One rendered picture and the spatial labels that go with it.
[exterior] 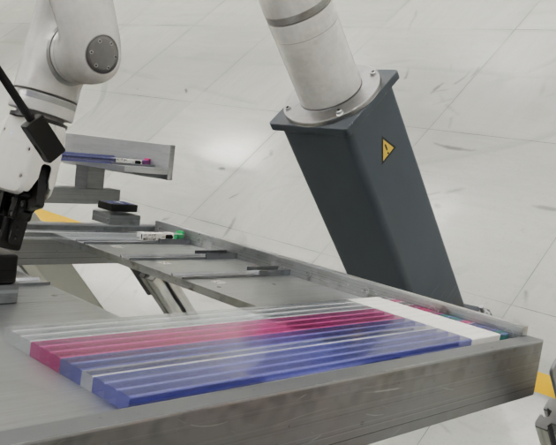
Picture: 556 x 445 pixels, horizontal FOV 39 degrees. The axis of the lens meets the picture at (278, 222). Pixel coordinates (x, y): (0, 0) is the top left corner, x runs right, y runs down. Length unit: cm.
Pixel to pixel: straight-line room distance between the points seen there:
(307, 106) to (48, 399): 101
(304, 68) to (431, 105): 136
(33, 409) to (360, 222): 112
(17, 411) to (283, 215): 201
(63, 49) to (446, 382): 59
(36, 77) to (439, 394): 63
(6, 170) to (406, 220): 83
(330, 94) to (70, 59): 57
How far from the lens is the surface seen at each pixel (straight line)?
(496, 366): 82
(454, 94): 275
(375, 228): 155
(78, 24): 99
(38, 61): 106
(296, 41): 138
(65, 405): 53
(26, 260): 121
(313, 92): 143
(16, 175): 105
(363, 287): 102
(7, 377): 58
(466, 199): 228
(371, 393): 65
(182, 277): 97
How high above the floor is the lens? 140
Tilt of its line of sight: 35 degrees down
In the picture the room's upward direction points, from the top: 26 degrees counter-clockwise
